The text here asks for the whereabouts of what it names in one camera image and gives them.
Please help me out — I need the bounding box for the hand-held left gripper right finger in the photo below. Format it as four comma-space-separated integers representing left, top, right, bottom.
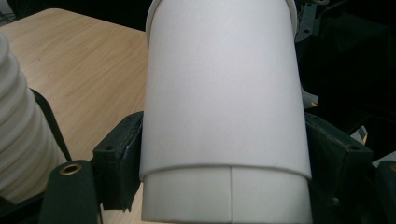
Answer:
304, 112, 376, 220

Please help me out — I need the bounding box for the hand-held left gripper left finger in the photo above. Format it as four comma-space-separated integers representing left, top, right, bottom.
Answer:
92, 110, 145, 213

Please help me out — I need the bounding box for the stack of white paper cups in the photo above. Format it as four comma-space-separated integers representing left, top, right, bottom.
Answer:
0, 31, 69, 205

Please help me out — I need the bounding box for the single white paper cup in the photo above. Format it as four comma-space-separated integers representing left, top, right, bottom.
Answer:
138, 0, 314, 224

